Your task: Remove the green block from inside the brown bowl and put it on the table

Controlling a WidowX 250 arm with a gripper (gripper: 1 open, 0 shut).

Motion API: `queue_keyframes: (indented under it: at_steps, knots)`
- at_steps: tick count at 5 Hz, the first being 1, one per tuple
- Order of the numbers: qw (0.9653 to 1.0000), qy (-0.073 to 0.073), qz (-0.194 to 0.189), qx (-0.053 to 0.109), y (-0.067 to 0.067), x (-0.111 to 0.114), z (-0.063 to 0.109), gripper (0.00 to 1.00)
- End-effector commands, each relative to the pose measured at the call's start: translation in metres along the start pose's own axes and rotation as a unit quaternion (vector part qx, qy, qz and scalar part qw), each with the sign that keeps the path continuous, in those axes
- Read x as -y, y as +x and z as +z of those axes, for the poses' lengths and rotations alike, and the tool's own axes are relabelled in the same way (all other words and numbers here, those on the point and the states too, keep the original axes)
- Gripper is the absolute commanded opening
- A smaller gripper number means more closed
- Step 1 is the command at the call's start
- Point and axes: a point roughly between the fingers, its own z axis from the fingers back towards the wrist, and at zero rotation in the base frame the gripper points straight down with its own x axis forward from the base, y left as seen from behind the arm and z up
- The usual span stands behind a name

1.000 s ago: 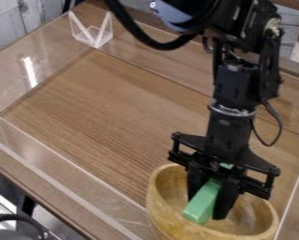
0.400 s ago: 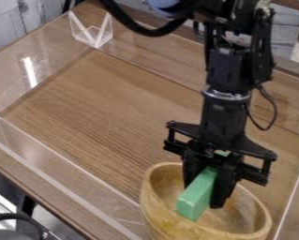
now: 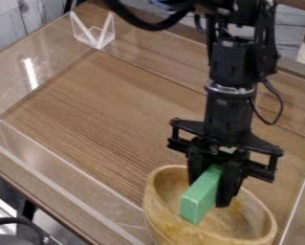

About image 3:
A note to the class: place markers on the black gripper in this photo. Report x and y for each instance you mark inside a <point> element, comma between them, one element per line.
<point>226,128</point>

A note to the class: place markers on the green rectangular block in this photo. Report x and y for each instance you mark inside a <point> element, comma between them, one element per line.
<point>199,198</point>

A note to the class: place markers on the brown wooden bowl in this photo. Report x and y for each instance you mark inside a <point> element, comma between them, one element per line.
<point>246,223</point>

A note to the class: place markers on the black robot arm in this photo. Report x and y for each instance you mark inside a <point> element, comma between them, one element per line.
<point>242,59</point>

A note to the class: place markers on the clear acrylic tray walls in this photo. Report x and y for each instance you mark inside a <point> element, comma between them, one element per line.
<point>84,123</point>

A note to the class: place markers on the clear acrylic corner bracket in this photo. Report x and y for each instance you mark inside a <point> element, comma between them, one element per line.
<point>95,37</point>

